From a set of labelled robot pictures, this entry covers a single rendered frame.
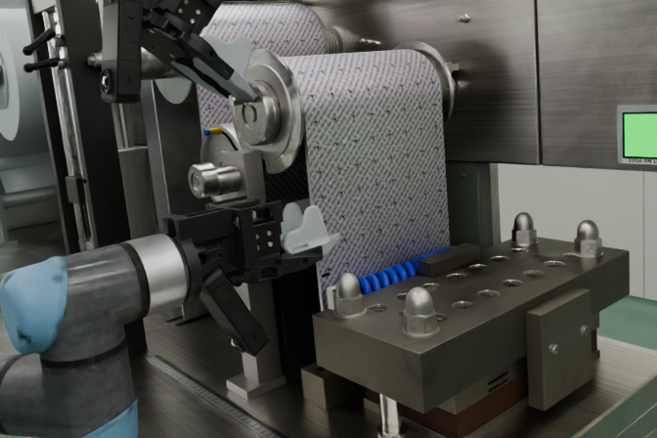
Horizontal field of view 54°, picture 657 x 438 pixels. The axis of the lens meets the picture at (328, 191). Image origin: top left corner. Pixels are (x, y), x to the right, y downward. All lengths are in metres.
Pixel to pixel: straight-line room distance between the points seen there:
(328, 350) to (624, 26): 0.51
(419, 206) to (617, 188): 2.70
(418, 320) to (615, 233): 2.98
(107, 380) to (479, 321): 0.36
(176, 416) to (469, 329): 0.38
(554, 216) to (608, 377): 2.89
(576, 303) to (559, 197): 2.93
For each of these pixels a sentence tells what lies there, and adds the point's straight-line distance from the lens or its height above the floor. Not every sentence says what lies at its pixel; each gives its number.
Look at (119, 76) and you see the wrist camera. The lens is 0.67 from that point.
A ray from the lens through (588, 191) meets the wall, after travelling 3.61.
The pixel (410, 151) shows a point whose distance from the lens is 0.85.
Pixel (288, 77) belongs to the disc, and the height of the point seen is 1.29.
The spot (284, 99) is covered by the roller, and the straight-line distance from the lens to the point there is 0.74.
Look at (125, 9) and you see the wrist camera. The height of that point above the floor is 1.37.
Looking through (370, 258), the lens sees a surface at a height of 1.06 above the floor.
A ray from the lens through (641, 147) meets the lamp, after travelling 0.84.
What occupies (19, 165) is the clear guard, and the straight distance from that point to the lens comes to 1.67.
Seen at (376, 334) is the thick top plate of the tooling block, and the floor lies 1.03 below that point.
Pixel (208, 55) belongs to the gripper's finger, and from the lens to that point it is 0.68.
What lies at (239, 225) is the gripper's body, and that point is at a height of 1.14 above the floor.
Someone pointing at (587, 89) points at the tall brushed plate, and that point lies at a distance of 0.88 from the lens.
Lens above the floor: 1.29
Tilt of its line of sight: 10 degrees down
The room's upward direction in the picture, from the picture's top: 5 degrees counter-clockwise
